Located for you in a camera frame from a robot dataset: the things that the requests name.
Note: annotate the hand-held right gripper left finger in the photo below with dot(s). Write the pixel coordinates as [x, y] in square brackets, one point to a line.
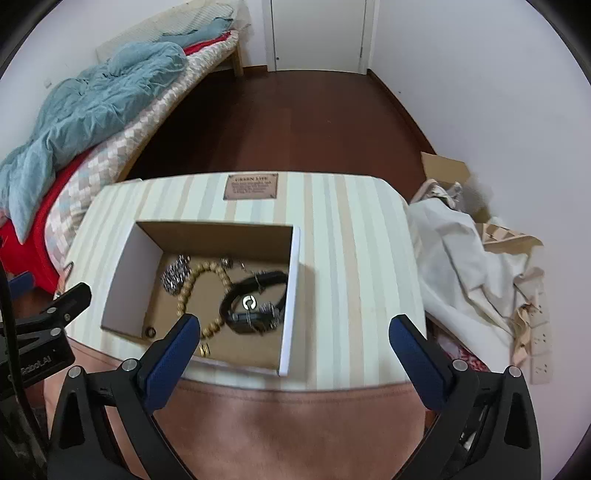
[173, 364]

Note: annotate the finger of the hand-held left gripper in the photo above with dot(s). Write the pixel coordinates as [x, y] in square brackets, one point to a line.
[64, 304]
[22, 281]

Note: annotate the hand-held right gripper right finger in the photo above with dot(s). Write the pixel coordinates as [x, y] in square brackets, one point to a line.
[418, 364]

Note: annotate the white cardboard box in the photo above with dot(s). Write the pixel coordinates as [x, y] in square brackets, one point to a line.
[134, 277]

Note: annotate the black fitness band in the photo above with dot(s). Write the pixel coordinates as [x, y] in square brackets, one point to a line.
[268, 279]

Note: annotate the red blanket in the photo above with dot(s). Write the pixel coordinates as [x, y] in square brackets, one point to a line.
[23, 258]

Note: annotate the red patterned cloth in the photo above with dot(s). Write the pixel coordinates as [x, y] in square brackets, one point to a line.
[461, 355]

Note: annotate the white cloth pile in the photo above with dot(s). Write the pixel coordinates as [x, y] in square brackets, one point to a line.
[461, 267]

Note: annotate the white power strip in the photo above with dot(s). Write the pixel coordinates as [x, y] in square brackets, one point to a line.
[540, 341]

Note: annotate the beige diamond patterned cloth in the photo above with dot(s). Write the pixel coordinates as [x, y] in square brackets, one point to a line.
[503, 235]

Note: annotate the checkered bed sheet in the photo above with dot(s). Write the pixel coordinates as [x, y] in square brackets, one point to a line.
[115, 152]

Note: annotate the teal quilt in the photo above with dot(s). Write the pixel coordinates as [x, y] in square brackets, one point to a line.
[83, 106]

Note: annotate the brown cardboard box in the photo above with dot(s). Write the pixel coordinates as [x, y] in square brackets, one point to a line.
[445, 168]

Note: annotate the wooden bed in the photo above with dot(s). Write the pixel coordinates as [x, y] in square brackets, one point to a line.
[238, 62]

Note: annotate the pale green pillow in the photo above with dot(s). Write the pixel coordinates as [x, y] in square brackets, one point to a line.
[203, 16]

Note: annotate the white door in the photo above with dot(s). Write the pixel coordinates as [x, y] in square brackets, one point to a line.
[318, 37]

